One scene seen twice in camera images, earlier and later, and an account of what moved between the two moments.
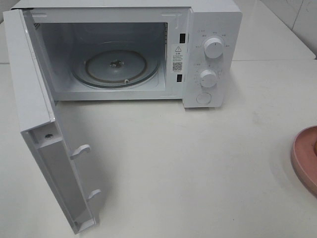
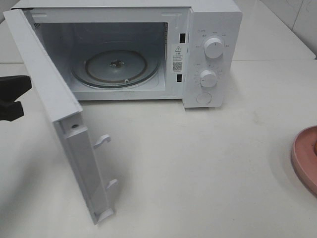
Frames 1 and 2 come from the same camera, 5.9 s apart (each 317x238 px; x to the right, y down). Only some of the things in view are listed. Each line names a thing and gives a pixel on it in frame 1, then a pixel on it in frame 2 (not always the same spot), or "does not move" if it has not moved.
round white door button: [203, 98] does not move
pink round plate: [303, 159] does not move
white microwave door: [42, 128] → [66, 111]
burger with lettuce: [315, 148] does not move
